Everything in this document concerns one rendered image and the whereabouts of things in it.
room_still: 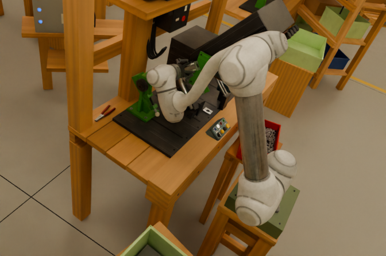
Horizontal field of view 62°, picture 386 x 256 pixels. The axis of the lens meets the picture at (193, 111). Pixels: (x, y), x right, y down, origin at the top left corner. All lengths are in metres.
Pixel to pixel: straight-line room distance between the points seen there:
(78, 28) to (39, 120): 1.86
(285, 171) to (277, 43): 0.57
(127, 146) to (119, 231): 0.88
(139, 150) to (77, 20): 0.73
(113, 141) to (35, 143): 1.33
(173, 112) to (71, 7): 0.63
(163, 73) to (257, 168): 0.62
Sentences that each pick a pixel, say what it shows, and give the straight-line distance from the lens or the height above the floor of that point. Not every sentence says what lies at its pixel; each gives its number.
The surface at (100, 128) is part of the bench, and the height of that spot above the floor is 0.87.
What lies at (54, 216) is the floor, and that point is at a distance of 2.57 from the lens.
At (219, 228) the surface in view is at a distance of 1.81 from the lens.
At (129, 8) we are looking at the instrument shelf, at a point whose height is 1.52.
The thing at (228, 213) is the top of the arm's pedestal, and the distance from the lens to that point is 1.68.
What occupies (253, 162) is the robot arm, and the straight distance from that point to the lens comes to 1.28.
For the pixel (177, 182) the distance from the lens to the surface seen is 1.63.
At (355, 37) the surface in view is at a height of 0.75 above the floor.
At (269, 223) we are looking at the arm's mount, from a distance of 1.62.
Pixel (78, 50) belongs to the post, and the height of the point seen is 1.39.
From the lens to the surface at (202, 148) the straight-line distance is 1.82.
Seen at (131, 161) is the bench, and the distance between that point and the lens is 1.71.
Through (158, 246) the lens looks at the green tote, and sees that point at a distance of 1.47.
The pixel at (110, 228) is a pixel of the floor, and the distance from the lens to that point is 2.50.
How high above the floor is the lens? 2.18
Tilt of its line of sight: 39 degrees down
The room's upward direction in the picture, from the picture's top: 15 degrees clockwise
